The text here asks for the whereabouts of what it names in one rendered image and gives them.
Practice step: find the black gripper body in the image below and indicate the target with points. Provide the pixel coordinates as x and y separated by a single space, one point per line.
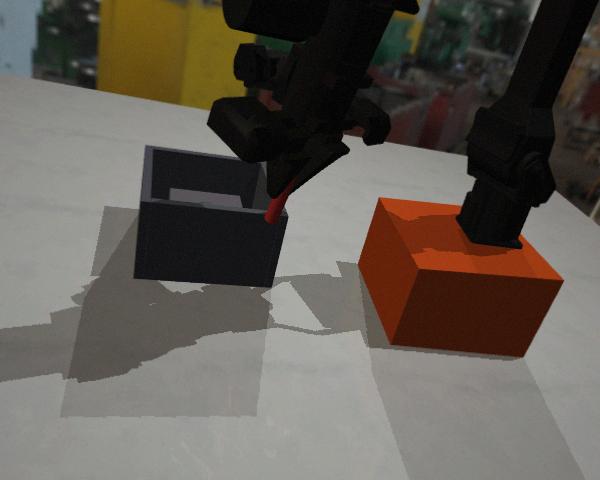
321 99

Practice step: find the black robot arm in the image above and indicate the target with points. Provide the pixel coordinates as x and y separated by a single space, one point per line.
510 142

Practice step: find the red peg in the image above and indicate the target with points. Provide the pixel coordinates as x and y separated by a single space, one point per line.
276 206

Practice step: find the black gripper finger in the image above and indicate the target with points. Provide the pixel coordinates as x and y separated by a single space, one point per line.
322 156
282 170

